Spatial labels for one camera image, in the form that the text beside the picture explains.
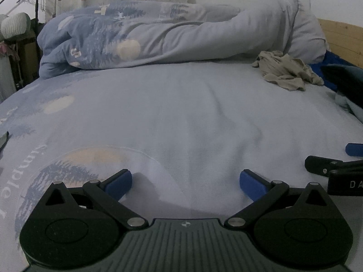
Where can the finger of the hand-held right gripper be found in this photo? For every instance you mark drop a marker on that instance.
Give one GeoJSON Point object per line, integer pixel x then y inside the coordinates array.
{"type": "Point", "coordinates": [317, 164]}
{"type": "Point", "coordinates": [354, 149]}

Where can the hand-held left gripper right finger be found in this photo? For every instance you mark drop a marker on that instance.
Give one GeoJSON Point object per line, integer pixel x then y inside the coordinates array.
{"type": "Point", "coordinates": [252, 185]}

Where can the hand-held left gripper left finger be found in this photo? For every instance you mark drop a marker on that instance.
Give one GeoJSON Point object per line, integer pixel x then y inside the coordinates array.
{"type": "Point", "coordinates": [119, 184]}

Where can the light blue cloth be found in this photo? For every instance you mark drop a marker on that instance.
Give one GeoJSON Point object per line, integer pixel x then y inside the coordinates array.
{"type": "Point", "coordinates": [348, 109]}

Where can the dark blue striped jacket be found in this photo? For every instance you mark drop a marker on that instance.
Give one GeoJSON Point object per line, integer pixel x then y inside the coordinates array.
{"type": "Point", "coordinates": [330, 59]}

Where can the light blue printed bed sheet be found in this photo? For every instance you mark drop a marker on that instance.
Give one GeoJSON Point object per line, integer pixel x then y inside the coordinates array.
{"type": "Point", "coordinates": [184, 113]}

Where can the beige crumpled cloth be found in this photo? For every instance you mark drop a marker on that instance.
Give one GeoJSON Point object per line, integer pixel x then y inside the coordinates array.
{"type": "Point", "coordinates": [283, 68]}

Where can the wooden headboard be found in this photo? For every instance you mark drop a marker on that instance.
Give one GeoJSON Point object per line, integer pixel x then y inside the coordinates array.
{"type": "Point", "coordinates": [343, 36]}

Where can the light grey pillow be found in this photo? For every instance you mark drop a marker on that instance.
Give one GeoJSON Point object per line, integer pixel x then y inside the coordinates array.
{"type": "Point", "coordinates": [307, 36]}

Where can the small dark object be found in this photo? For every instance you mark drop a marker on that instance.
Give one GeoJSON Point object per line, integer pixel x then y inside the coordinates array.
{"type": "Point", "coordinates": [3, 140]}

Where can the light blue printed duvet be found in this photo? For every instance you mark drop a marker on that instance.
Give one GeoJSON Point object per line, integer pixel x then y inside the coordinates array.
{"type": "Point", "coordinates": [170, 39]}

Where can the cardboard box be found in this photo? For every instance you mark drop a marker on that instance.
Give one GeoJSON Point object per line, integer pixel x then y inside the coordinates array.
{"type": "Point", "coordinates": [27, 53]}

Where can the pink cloth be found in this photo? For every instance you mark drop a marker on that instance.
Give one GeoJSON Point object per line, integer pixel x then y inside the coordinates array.
{"type": "Point", "coordinates": [5, 49]}

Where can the white padded bundle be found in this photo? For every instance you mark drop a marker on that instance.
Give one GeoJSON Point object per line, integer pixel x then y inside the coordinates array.
{"type": "Point", "coordinates": [14, 24]}

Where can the black pole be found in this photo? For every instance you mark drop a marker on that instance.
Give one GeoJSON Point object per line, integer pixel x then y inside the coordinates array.
{"type": "Point", "coordinates": [37, 0]}

